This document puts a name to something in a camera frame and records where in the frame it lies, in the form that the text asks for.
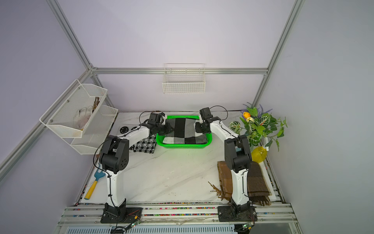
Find brown plaid scarf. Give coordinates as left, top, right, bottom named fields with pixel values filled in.
left=208, top=161, right=271, bottom=206

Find blue yellow garden rake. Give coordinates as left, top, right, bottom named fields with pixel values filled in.
left=84, top=163, right=106, bottom=200

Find white mesh lower shelf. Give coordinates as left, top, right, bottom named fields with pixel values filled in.
left=70, top=105, right=118, bottom=155

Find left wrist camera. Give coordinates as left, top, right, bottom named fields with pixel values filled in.
left=160, top=112, right=167, bottom=125

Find artificial green leafy plant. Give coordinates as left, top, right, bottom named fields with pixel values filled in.
left=229, top=102, right=288, bottom=149

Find houndstooth black white cloth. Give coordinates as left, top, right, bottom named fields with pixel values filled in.
left=130, top=135, right=157, bottom=154

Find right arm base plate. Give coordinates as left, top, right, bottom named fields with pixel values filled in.
left=217, top=201, right=258, bottom=222

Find white cloth black discs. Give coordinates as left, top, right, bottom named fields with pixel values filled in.
left=117, top=124, right=139, bottom=135

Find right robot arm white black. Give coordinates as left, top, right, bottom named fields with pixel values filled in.
left=195, top=107, right=252, bottom=213

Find aluminium mounting rail frame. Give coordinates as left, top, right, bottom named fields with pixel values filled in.
left=53, top=202, right=303, bottom=234

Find white mesh upper shelf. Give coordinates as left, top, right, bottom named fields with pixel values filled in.
left=40, top=80, right=107, bottom=138

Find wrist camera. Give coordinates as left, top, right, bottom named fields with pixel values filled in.
left=160, top=112, right=167, bottom=125
left=199, top=109, right=205, bottom=123

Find clear glove in shelf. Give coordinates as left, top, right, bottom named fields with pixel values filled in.
left=73, top=106, right=93, bottom=130

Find white wire wall basket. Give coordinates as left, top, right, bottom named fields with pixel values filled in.
left=162, top=63, right=206, bottom=94

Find white mesh shelf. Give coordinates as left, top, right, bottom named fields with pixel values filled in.
left=40, top=80, right=107, bottom=138
left=70, top=105, right=118, bottom=155

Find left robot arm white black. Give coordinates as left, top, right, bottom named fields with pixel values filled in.
left=99, top=112, right=173, bottom=208

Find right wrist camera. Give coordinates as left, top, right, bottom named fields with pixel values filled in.
left=199, top=109, right=205, bottom=123

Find green plastic basket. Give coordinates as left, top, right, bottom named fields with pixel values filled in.
left=156, top=116, right=212, bottom=149

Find black white checked scarf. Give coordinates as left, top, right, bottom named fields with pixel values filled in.
left=162, top=118, right=208, bottom=145

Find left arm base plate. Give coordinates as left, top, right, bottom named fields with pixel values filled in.
left=100, top=202, right=143, bottom=224

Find yellow spray bottle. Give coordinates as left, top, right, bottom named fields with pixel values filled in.
left=251, top=137, right=269, bottom=163

